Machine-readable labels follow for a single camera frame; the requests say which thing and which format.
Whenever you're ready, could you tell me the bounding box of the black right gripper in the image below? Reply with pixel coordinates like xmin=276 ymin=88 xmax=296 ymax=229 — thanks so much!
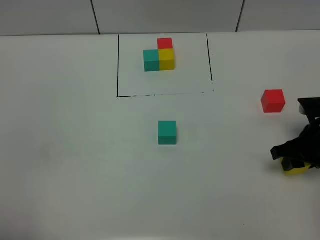
xmin=270 ymin=97 xmax=320 ymax=172

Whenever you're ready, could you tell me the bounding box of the template yellow cube block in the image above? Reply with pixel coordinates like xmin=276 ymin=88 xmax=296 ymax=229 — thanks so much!
xmin=158 ymin=48 xmax=176 ymax=71

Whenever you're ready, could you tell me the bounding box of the template teal cube block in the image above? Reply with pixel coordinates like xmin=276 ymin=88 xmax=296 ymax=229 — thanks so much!
xmin=143 ymin=49 xmax=160 ymax=72

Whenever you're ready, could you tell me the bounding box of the template red cube block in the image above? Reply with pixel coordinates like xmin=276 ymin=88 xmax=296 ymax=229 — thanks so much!
xmin=157 ymin=37 xmax=173 ymax=50

